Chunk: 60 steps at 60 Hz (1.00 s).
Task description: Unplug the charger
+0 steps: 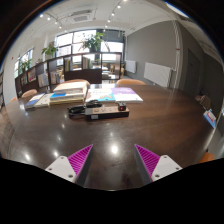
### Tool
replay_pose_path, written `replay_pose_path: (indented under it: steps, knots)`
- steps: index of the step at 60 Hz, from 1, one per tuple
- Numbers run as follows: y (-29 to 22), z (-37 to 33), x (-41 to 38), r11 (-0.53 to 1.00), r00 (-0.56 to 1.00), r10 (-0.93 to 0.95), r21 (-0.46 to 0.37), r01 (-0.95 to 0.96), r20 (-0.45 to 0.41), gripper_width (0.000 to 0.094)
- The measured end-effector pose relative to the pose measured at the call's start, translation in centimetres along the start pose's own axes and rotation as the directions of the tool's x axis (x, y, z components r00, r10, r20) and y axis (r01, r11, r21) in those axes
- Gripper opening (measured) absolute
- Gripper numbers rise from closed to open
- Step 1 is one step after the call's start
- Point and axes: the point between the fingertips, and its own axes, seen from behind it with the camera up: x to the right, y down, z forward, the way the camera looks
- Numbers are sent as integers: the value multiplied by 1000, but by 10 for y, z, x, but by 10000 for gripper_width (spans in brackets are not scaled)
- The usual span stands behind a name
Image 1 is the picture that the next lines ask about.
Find large white radiator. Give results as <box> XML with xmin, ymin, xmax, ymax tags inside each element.
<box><xmin>143</xmin><ymin>62</ymin><xmax>173</xmax><ymax>88</ymax></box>

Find black power strip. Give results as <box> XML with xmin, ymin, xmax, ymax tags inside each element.
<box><xmin>84</xmin><ymin>105</ymin><xmax>130</xmax><ymax>122</ymax></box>

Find purple and white book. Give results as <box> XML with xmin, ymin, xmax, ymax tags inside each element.
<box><xmin>111</xmin><ymin>86</ymin><xmax>144</xmax><ymax>104</ymax></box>

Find small white radiator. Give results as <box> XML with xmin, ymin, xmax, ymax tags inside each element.
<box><xmin>124</xmin><ymin>59</ymin><xmax>138</xmax><ymax>74</ymax></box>

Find white thin book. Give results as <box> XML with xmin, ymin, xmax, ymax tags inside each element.
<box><xmin>34</xmin><ymin>93</ymin><xmax>54</xmax><ymax>108</ymax></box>

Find dark open shelf unit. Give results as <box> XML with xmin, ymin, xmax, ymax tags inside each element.
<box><xmin>13</xmin><ymin>51</ymin><xmax>123</xmax><ymax>98</ymax></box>

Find yellowish book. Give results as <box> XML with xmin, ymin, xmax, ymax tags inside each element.
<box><xmin>49</xmin><ymin>97</ymin><xmax>85</xmax><ymax>106</ymax></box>

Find colourful illustrated book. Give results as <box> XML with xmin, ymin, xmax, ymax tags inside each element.
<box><xmin>85</xmin><ymin>87</ymin><xmax>116</xmax><ymax>104</ymax></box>

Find far wooden tables and chairs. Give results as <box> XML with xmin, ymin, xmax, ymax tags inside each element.
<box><xmin>99</xmin><ymin>63</ymin><xmax>125</xmax><ymax>81</ymax></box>

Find dark blue thin book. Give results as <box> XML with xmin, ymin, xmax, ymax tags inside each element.
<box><xmin>24</xmin><ymin>92</ymin><xmax>46</xmax><ymax>110</ymax></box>

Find blue printed booklet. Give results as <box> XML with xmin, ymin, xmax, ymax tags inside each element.
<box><xmin>203</xmin><ymin>109</ymin><xmax>218</xmax><ymax>129</ymax></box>

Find medium potted plant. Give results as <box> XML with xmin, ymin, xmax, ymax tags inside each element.
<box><xmin>41</xmin><ymin>42</ymin><xmax>59</xmax><ymax>58</ymax></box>

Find small potted plant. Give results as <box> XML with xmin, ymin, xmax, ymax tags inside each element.
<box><xmin>20</xmin><ymin>59</ymin><xmax>33</xmax><ymax>71</ymax></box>

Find ceiling air conditioner unit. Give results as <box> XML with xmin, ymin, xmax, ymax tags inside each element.
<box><xmin>68</xmin><ymin>9</ymin><xmax>96</xmax><ymax>24</ymax></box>

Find brown chair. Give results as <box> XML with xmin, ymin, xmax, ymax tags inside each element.
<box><xmin>194</xmin><ymin>94</ymin><xmax>213</xmax><ymax>111</ymax></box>

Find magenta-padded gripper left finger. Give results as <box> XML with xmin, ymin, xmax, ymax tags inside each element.
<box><xmin>44</xmin><ymin>143</ymin><xmax>94</xmax><ymax>187</ymax></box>

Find dark grey door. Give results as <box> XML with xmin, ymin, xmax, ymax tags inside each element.
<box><xmin>184</xmin><ymin>49</ymin><xmax>201</xmax><ymax>98</ymax></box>

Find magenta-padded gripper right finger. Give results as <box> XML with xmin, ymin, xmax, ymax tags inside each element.
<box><xmin>134</xmin><ymin>143</ymin><xmax>183</xmax><ymax>186</ymax></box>

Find large potted plant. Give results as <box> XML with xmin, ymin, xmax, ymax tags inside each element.
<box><xmin>79</xmin><ymin>32</ymin><xmax>105</xmax><ymax>53</ymax></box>

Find blue and white book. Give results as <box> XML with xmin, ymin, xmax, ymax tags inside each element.
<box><xmin>49</xmin><ymin>91</ymin><xmax>86</xmax><ymax>101</ymax></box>

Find ceiling spot lights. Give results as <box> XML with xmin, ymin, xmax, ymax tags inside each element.
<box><xmin>39</xmin><ymin>0</ymin><xmax>129</xmax><ymax>29</ymax></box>

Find white wall pipes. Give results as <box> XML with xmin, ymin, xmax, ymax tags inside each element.
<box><xmin>171</xmin><ymin>20</ymin><xmax>184</xmax><ymax>90</ymax></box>

